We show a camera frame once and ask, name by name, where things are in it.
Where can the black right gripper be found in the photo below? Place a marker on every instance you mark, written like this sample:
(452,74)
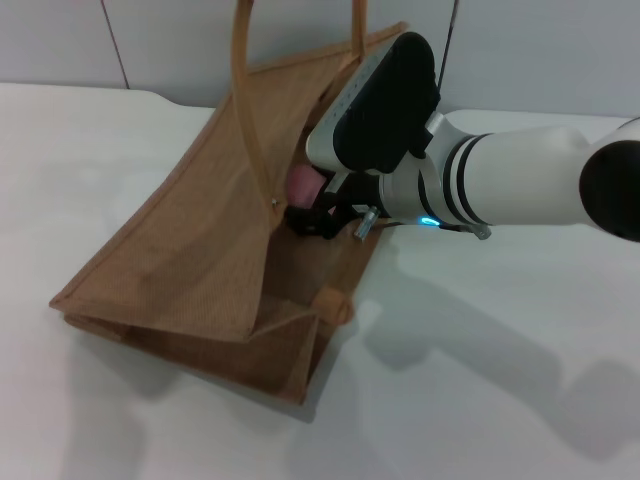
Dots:
(355,197)

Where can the pink peach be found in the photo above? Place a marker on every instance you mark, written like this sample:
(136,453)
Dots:
(305,187)

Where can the brown jute handbag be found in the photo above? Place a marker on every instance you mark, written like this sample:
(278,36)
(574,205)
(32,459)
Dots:
(200,250)

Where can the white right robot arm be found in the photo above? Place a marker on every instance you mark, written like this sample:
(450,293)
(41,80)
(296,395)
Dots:
(515,175)

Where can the silver right gripper thumbscrew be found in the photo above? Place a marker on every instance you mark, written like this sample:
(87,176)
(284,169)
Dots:
(366,222)

